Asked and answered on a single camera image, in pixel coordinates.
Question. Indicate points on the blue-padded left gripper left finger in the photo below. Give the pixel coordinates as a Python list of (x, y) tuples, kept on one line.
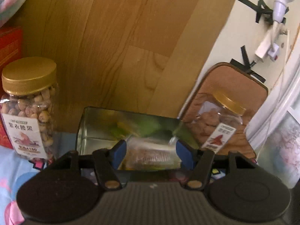
[(106, 161)]

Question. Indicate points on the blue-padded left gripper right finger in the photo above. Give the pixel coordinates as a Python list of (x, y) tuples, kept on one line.
[(199, 162)]

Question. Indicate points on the clear cookie snack pack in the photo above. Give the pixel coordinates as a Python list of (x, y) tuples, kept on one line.
[(150, 154)]

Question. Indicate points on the open black green box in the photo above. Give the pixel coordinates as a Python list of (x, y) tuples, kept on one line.
[(102, 129)]

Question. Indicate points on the nut jar gold lid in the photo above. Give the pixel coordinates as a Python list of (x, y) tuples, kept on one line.
[(29, 86)]

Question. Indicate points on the brown cushioned chair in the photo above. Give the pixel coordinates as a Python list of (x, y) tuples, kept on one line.
[(239, 87)]

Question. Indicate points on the cartoon pig blue tablecloth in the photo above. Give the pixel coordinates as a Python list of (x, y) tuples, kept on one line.
[(28, 191)]

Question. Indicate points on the wooden board panel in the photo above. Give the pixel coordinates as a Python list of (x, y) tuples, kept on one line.
[(134, 55)]

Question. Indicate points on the white light bulb lamp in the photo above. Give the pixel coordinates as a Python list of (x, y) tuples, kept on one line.
[(268, 47)]

